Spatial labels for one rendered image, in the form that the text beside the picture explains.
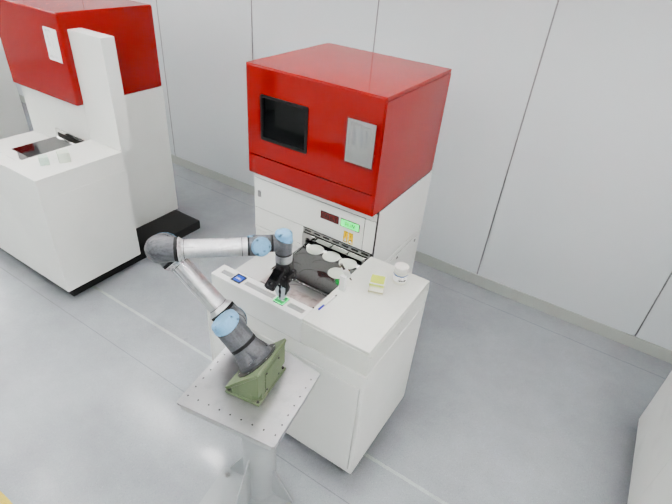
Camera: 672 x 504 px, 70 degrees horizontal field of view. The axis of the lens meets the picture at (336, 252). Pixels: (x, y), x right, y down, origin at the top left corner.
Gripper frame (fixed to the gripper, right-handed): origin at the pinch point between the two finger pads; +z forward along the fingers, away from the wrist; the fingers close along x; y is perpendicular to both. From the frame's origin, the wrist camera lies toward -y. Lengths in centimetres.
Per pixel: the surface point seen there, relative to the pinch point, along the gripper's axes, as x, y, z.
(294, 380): -26.3, -23.5, 15.7
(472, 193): -23, 207, 20
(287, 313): -7.3, -4.1, 2.3
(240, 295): 21.0, -4.1, 6.2
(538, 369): -113, 141, 98
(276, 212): 49, 58, -2
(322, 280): -2.3, 31.7, 7.8
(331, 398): -34, -4, 41
